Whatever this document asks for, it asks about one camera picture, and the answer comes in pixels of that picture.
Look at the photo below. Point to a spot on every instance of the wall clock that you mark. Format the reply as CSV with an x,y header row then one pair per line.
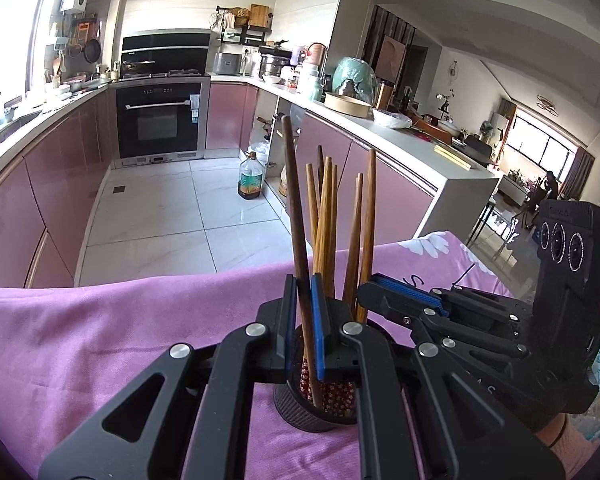
x,y
452,69

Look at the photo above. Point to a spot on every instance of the black mesh utensil holder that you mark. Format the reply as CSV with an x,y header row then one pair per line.
x,y
305,417

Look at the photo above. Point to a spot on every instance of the green covered jug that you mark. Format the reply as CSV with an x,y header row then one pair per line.
x,y
355,79

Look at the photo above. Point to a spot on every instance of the hanging frying pan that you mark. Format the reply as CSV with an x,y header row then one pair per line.
x,y
92,51

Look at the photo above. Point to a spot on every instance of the pink kettle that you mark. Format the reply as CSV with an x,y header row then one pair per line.
x,y
316,55

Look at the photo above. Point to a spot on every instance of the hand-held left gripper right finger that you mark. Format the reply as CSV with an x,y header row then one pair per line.
x,y
317,325

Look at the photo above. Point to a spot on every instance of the black built-in oven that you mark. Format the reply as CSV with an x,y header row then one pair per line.
x,y
160,120

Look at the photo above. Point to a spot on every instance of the wooden chopstick with floral end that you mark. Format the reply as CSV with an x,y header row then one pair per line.
x,y
295,210

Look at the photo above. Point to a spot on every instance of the purple printed tablecloth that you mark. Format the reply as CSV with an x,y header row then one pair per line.
x,y
105,340

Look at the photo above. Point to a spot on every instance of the pink kitchen base cabinets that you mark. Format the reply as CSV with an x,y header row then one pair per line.
x,y
55,175

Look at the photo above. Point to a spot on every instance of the beige round tub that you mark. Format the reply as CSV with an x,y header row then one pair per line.
x,y
347,105

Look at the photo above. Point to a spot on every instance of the white plastic bag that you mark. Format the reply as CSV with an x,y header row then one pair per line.
x,y
391,119

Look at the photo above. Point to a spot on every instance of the black range hood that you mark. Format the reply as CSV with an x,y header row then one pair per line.
x,y
165,55

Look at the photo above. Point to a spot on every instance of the kitchen window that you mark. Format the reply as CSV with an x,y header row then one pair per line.
x,y
10,35

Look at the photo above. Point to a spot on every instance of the person's right forearm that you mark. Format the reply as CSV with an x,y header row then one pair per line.
x,y
590,435

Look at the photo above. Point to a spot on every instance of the round ceiling lamp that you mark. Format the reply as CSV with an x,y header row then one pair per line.
x,y
547,103

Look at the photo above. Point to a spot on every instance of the framed wall picture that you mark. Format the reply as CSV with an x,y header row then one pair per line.
x,y
392,57

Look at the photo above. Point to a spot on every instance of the grey rice cooker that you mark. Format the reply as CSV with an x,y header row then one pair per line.
x,y
226,64

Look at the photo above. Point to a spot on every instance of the steel pot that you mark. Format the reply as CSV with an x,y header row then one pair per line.
x,y
272,65

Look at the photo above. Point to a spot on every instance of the living room window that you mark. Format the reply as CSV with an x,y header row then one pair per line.
x,y
542,150

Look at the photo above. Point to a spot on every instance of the cooking oil bottle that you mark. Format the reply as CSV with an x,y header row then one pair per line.
x,y
250,177

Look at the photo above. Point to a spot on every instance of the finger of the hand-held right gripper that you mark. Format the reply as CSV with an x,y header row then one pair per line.
x,y
410,292
385,305

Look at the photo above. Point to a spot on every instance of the black wall rack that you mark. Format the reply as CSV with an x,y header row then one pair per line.
x,y
245,27

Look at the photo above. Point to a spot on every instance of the bunch of wooden chopsticks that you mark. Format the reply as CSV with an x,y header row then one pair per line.
x,y
325,220

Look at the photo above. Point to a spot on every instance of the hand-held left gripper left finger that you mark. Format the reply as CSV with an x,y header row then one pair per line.
x,y
290,320

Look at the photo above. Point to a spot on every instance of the yellow wooden box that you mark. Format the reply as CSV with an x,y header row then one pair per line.
x,y
453,156

